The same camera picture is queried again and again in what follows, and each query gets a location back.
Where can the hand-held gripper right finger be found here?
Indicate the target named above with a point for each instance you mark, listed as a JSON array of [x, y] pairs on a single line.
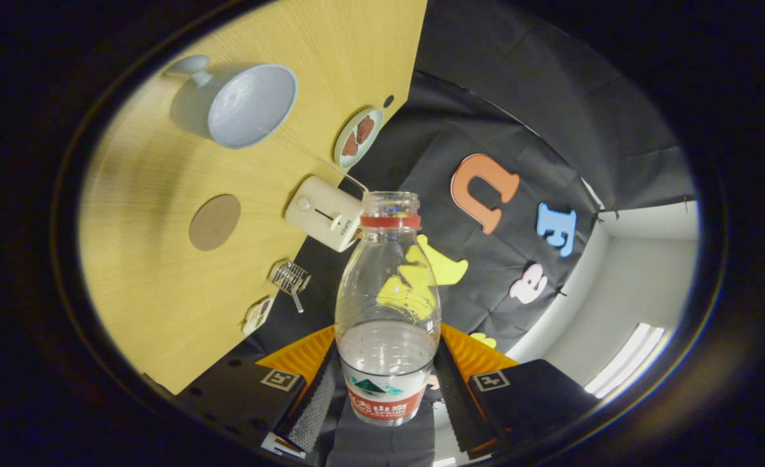
[[460, 415]]

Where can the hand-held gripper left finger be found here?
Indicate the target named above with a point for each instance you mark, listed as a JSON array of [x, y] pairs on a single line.
[[314, 415]]

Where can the clear plastic juice bottle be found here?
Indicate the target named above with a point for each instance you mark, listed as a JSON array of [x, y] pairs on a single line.
[[387, 305]]

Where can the round brown coaster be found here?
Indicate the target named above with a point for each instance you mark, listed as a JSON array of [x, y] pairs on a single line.
[[215, 222]]

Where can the white cup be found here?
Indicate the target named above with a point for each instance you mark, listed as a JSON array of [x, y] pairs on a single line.
[[252, 104]]

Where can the metal spoon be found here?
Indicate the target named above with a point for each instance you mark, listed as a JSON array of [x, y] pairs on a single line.
[[298, 303]]

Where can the white divided dish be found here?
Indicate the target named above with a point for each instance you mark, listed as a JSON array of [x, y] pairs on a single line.
[[257, 316]]

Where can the ceiling light panel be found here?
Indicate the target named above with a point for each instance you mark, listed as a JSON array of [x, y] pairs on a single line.
[[625, 360]]

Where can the white toaster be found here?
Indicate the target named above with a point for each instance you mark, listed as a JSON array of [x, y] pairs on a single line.
[[320, 214]]

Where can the wooden table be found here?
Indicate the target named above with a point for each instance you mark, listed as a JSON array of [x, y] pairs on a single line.
[[148, 285]]

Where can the pale green plate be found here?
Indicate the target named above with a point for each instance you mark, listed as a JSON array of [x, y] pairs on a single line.
[[340, 152]]

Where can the brown food piece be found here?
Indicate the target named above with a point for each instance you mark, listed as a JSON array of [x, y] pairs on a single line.
[[350, 144], [364, 128]]

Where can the black backdrop cloth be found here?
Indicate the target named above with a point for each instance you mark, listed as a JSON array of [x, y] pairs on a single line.
[[518, 84]]

